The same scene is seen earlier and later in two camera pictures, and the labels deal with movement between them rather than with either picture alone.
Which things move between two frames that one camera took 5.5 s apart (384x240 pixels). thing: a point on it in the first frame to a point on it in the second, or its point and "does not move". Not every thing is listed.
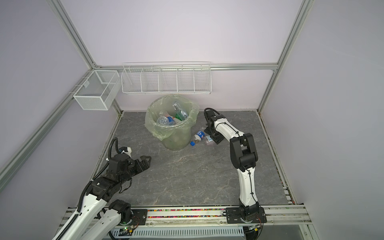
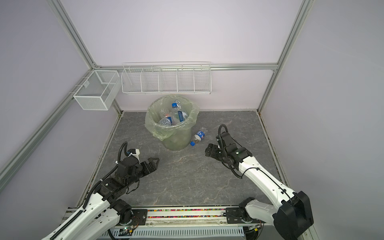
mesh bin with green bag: x=174 y=137 does not move
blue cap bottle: x=209 y=140 to x=180 y=116
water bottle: x=198 y=136 does not move
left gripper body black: x=133 y=169 to x=141 y=171
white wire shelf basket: x=167 y=78 does not move
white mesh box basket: x=98 y=91 does not move
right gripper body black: x=216 y=137 to x=216 y=152
